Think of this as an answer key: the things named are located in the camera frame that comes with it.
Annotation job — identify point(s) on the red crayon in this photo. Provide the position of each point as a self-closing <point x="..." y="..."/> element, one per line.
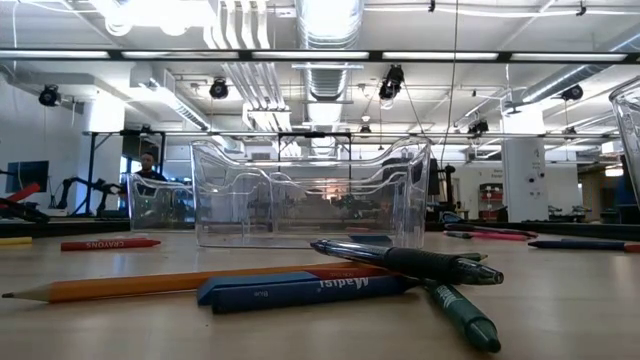
<point x="357" y="229"/>
<point x="110" y="244"/>
<point x="350" y="273"/>

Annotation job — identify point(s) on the blue eraser with white print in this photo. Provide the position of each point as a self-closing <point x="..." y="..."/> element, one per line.
<point x="300" y="300"/>

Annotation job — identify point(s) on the dark pen with black grip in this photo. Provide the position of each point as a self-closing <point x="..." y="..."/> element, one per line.
<point x="420" y="262"/>

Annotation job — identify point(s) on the dark green pen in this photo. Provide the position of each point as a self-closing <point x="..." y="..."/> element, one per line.
<point x="456" y="234"/>

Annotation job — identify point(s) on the green pencil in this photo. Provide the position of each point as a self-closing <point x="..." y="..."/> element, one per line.
<point x="475" y="257"/>

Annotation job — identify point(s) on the pink pen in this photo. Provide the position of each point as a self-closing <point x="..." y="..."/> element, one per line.
<point x="490" y="229"/>

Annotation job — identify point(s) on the orange pencil with pink eraser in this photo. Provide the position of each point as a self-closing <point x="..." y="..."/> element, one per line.
<point x="125" y="286"/>

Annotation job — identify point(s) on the blue pencil with pink eraser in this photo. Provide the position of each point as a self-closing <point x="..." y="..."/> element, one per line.
<point x="580" y="245"/>

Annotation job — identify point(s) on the black background robot arm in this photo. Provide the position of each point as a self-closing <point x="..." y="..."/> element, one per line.
<point x="87" y="181"/>

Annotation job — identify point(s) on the clear plastic bin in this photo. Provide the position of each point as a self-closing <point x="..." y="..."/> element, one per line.
<point x="380" y="200"/>
<point x="631" y="130"/>
<point x="150" y="205"/>
<point x="225" y="220"/>

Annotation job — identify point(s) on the black background machine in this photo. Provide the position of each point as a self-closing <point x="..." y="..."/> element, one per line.
<point x="442" y="192"/>

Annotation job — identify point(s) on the black ceiling spotlight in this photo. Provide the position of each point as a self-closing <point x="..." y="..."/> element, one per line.
<point x="49" y="95"/>
<point x="218" y="89"/>
<point x="391" y="80"/>
<point x="572" y="93"/>

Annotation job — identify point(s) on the black overhead light bar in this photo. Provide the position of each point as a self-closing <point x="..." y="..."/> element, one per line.
<point x="375" y="55"/>

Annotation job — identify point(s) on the person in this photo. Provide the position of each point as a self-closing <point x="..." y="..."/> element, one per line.
<point x="148" y="167"/>

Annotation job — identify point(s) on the red shelf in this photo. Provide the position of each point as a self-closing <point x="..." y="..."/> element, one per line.
<point x="491" y="200"/>

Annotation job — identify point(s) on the white square pillar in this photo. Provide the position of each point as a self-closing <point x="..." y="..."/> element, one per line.
<point x="525" y="175"/>

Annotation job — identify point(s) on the dark monitor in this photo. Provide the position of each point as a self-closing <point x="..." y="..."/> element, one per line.
<point x="27" y="176"/>

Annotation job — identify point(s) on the silver air duct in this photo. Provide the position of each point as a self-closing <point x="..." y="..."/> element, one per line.
<point x="327" y="85"/>

